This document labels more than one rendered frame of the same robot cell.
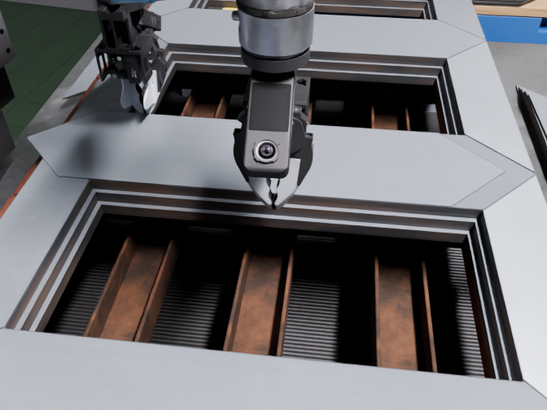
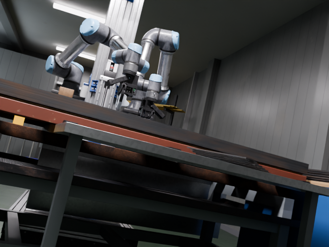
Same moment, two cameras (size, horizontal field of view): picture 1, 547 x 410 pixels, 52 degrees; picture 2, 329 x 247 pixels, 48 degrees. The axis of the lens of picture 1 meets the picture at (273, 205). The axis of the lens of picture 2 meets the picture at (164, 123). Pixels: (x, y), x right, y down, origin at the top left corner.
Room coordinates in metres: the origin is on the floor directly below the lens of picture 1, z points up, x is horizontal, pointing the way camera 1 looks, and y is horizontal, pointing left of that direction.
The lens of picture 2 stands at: (-0.17, -1.76, 0.67)
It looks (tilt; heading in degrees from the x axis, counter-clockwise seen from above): 7 degrees up; 61
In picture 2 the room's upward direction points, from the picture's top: 13 degrees clockwise
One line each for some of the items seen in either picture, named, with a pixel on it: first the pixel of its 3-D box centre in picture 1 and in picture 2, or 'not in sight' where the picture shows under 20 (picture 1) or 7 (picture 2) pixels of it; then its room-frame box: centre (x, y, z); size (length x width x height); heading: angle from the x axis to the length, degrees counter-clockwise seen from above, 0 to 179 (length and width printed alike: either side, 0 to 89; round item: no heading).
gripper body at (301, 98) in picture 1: (276, 93); (128, 84); (0.54, 0.00, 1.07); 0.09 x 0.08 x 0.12; 173
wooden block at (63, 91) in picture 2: not in sight; (65, 95); (0.21, -0.16, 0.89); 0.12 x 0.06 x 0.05; 76
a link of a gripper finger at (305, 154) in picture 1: (292, 152); (122, 93); (0.51, -0.02, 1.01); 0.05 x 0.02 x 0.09; 83
